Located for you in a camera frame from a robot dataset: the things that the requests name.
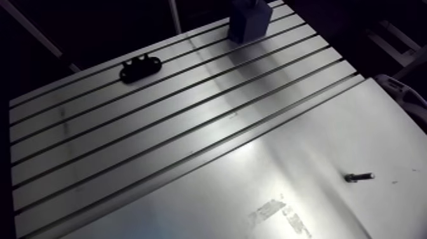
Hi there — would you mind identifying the steel bolt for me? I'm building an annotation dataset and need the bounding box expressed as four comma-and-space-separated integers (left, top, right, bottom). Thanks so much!
344, 172, 376, 184

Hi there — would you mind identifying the black oval holder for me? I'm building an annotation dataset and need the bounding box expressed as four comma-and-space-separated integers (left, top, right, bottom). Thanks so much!
119, 53, 163, 85

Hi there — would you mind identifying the dark blue-grey block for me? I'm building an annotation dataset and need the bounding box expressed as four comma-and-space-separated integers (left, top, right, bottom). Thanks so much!
227, 0, 274, 45

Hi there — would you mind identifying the pale holed curved strip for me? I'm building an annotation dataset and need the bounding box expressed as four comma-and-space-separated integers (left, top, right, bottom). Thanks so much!
373, 73, 427, 135

